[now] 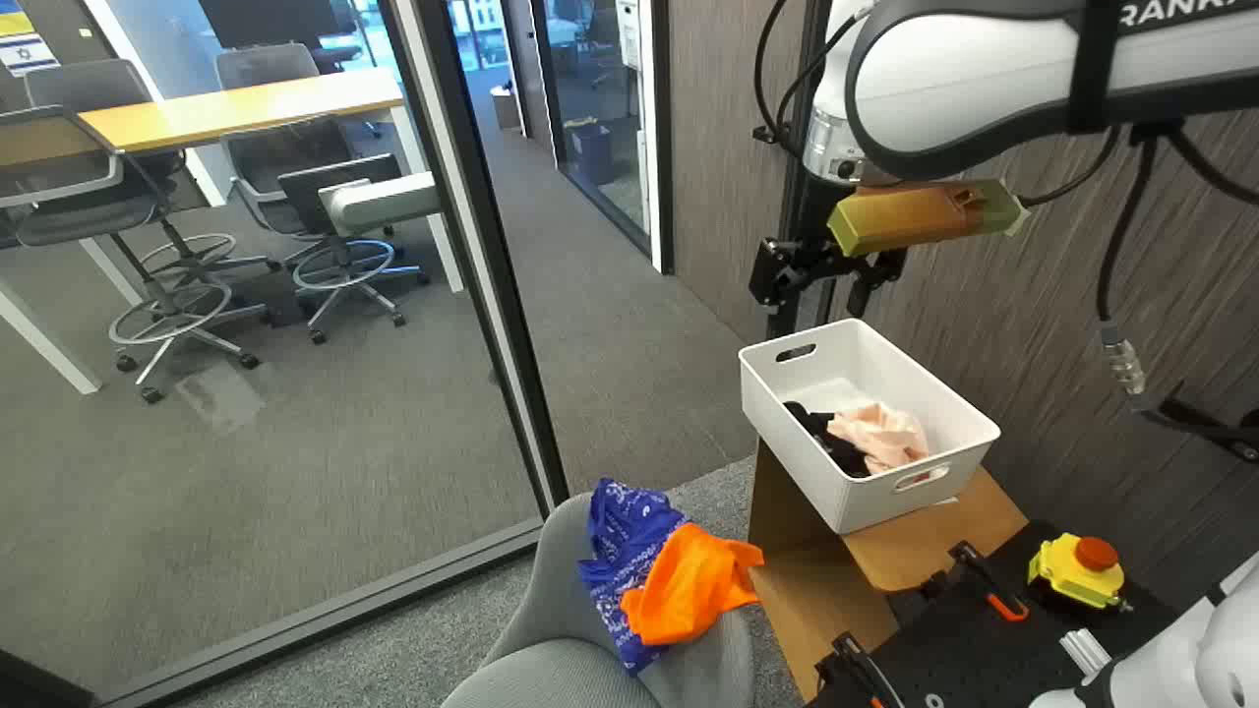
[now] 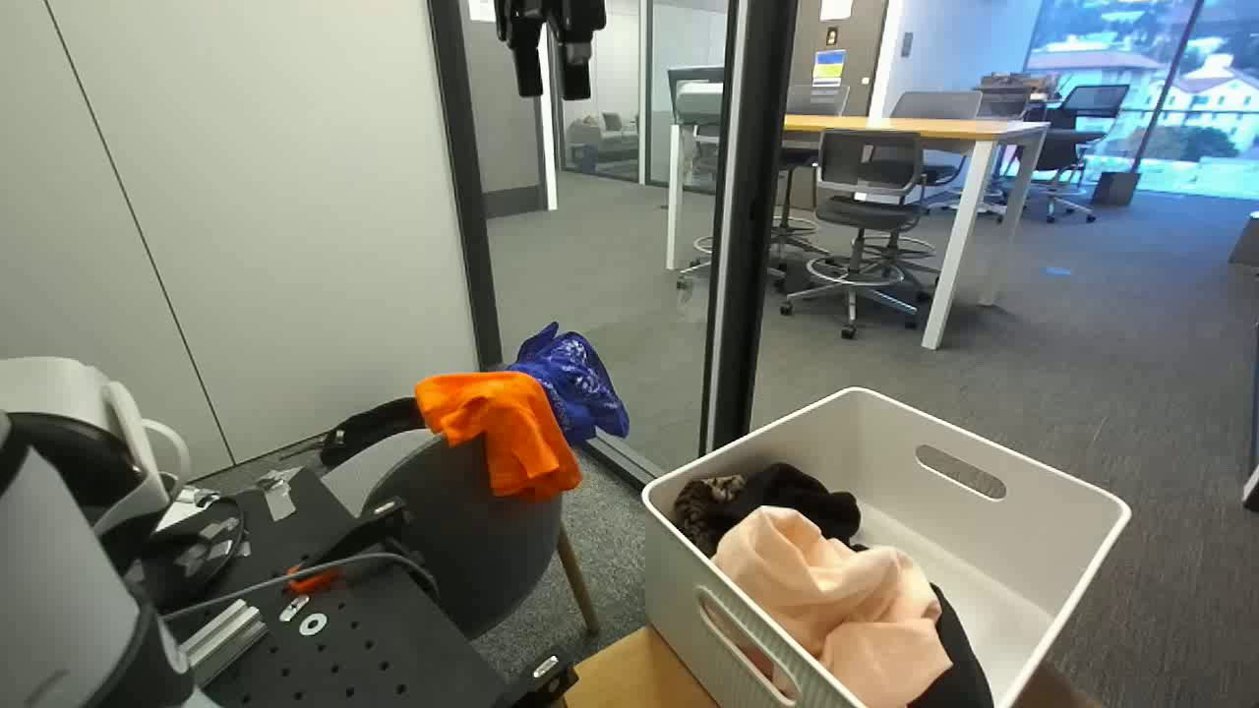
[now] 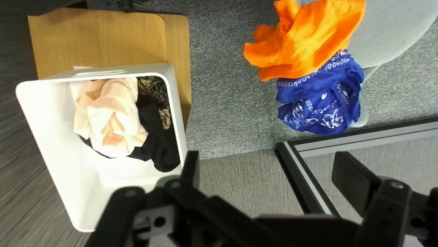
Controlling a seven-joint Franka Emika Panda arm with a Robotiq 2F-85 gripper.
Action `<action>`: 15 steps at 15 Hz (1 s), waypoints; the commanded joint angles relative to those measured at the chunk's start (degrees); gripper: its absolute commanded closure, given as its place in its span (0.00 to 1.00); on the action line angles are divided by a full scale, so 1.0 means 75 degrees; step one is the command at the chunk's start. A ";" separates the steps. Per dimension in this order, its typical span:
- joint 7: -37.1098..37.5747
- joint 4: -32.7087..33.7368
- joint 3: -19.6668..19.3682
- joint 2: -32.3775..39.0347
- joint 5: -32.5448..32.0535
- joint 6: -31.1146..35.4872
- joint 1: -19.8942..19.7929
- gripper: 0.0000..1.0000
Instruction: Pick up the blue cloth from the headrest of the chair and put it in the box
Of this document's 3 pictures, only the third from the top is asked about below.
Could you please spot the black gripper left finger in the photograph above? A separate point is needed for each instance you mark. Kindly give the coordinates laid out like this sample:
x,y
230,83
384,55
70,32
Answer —
x,y
124,220

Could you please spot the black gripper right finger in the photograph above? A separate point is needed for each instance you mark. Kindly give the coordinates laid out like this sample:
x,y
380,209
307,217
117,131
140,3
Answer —
x,y
388,210

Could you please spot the blue paisley bandana cloth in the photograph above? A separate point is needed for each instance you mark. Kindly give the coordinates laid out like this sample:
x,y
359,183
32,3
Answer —
x,y
323,100

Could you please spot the black cloth with leopard print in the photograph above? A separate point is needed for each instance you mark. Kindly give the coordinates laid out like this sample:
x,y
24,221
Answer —
x,y
158,142

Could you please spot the white plastic storage box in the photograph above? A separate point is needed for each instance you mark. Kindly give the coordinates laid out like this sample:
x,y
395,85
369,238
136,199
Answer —
x,y
55,159

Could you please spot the peach cloth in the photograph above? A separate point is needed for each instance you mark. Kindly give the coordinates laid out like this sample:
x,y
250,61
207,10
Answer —
x,y
110,118

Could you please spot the orange cloth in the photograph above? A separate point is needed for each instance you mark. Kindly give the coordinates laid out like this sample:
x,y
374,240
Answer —
x,y
306,41

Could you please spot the brown flat board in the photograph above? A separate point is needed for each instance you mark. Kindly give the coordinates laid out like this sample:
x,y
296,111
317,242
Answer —
x,y
100,41

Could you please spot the black glass wall frame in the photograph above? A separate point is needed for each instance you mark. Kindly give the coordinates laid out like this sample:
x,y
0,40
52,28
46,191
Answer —
x,y
296,173

